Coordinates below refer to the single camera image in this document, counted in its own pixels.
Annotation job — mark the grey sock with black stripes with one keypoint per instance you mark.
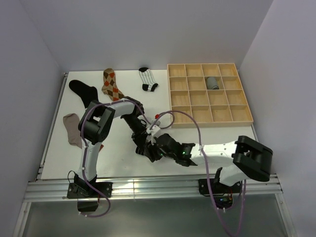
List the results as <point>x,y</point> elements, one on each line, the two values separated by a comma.
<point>211,83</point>

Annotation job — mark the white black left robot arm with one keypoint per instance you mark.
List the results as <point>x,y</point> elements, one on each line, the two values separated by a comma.
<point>95,126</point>

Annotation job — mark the black box under rail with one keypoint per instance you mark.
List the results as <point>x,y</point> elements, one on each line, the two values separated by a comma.
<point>87,206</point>

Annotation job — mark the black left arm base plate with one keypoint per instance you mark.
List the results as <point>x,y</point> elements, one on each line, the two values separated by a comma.
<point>75,191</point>

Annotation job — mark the brown orange argyle sock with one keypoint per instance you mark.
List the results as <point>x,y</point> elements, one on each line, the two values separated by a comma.
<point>110,87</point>

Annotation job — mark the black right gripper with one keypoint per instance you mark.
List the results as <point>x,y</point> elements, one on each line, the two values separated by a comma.
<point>150,155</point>

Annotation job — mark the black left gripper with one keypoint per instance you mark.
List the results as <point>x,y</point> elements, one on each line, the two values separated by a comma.
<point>139,138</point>

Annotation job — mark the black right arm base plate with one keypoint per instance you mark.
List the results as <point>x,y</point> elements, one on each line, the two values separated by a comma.
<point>218,189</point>

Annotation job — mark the aluminium table edge rail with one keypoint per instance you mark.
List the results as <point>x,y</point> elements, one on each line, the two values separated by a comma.
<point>185,186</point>

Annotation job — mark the wooden compartment tray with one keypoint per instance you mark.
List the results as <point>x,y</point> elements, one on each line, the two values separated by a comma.
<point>195,104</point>

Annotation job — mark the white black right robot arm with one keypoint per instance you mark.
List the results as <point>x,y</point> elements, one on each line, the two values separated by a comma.
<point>242,159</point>

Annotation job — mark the black sock white stripes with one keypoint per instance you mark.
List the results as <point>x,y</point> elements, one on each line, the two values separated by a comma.
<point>85,92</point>

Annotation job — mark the white sock black toe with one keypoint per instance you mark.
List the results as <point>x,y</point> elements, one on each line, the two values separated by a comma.
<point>148,82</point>

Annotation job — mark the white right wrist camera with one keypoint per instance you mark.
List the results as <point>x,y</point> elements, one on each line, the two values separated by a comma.
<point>153,131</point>

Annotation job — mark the taupe sock red stripes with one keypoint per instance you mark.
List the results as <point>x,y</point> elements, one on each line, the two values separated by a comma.
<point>71,122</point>

